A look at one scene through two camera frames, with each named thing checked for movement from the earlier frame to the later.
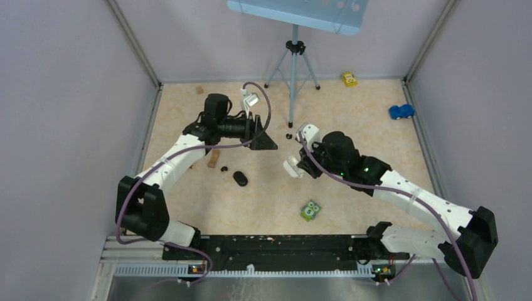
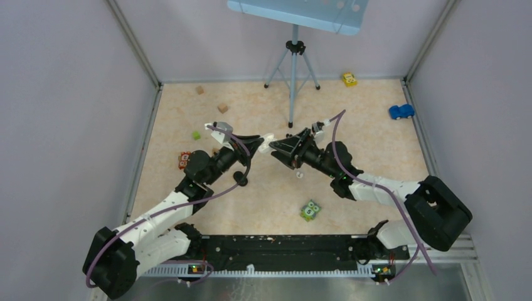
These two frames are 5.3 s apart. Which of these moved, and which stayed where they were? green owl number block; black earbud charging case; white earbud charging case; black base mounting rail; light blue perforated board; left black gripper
Moved: left black gripper; white earbud charging case
Stayed: green owl number block; black base mounting rail; light blue perforated board; black earbud charging case
